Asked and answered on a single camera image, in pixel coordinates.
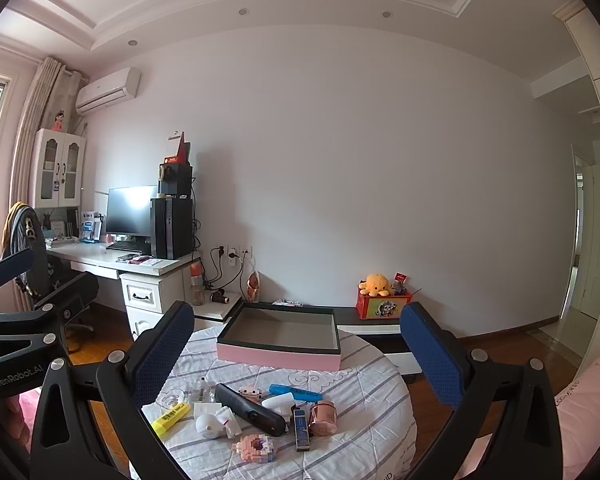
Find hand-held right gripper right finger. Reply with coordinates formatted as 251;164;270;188
399;302;565;480

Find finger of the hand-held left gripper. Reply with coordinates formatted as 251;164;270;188
30;272;101;337
0;247;35;311

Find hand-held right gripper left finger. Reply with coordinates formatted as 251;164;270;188
30;300;196;480

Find yellow highlighter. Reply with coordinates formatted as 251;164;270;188
151;402;191;437

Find white astronaut figurine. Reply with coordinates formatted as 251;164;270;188
195;406;242;439

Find black remote control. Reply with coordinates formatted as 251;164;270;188
214;383;287;437

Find pink storage box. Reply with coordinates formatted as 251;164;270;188
216;302;342;372

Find white cup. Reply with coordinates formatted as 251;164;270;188
261;393;296;416

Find rose gold jar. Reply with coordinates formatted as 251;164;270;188
308;400;338;436

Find pink donut block toy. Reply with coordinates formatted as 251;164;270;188
234;433;277;463

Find slim blue gold box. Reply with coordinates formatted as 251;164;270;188
293;408;311;452

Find black office chair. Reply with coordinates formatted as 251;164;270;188
0;202;101;353

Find dark jacket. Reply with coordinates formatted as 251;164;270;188
0;202;48;291

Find white desk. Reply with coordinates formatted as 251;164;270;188
45;236;202;343

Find low black white cabinet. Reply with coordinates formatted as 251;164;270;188
194;289;427;382

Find clear bottle with red cap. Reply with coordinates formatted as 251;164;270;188
189;261;205;306

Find red printed box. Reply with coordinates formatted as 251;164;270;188
355;287;413;320

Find blue product box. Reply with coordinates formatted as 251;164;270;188
79;211;103;244

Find black keyboard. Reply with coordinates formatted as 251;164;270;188
107;240;151;255

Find yellow octopus plush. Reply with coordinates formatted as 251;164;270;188
358;272;394;296

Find striped white bedsheet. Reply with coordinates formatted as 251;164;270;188
130;327;419;480

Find black computer monitor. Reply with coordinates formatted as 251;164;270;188
105;185;159;242

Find white glass door cabinet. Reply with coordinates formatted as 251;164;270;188
30;128;87;210

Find black computer tower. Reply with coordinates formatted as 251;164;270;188
150;196;195;261

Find black box with round dial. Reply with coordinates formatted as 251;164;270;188
158;162;193;197

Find pink pillow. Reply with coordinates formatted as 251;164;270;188
554;354;600;466

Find beige curtain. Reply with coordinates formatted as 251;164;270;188
9;56;88;241

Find red and white bag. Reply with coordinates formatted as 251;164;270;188
167;131;191;166

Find white door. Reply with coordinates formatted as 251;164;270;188
579;162;600;319

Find white air conditioner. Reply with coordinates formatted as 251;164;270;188
75;67;142;115

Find wall power outlets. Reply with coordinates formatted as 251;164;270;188
215;244;254;261

